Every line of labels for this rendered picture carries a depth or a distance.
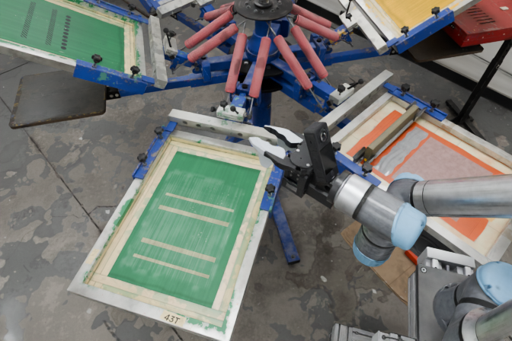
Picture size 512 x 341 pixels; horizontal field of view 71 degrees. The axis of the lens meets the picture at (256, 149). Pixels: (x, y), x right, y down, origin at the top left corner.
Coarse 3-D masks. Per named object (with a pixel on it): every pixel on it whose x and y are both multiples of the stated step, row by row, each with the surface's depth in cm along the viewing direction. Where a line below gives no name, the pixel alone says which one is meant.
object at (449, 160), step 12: (384, 120) 178; (432, 132) 173; (420, 144) 168; (432, 144) 168; (444, 144) 168; (420, 156) 164; (432, 156) 164; (444, 156) 164; (456, 156) 164; (468, 156) 164; (432, 168) 159; (444, 168) 159; (456, 168) 159; (468, 168) 159; (480, 168) 159; (492, 168) 159
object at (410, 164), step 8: (368, 136) 171; (376, 136) 171; (360, 144) 168; (368, 144) 168; (392, 144) 168; (352, 152) 165; (384, 152) 165; (376, 160) 162; (408, 160) 162; (416, 160) 162; (400, 168) 159; (408, 168) 159; (416, 168) 159; (424, 168) 159; (384, 176) 157; (392, 176) 157; (424, 176) 157; (432, 176) 157; (440, 176) 157; (456, 224) 142; (464, 224) 142; (472, 224) 142; (480, 224) 142; (464, 232) 140; (472, 232) 140; (480, 232) 140; (472, 240) 138
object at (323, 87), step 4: (316, 84) 182; (320, 84) 182; (324, 84) 182; (328, 84) 182; (316, 88) 182; (320, 88) 180; (324, 88) 180; (328, 88) 180; (332, 88) 180; (316, 92) 183; (320, 92) 181; (324, 92) 179; (328, 92) 178; (320, 96) 183; (324, 96) 181; (328, 96) 178; (344, 100) 175; (336, 104) 178; (340, 104) 176
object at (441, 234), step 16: (384, 96) 184; (368, 112) 177; (352, 128) 170; (448, 128) 171; (480, 144) 164; (496, 160) 162; (432, 224) 138; (448, 240) 134; (496, 240) 136; (480, 256) 130; (496, 256) 130
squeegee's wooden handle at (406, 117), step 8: (408, 112) 167; (416, 112) 171; (400, 120) 163; (408, 120) 170; (392, 128) 160; (400, 128) 166; (384, 136) 157; (392, 136) 165; (376, 144) 155; (384, 144) 162; (368, 152) 155
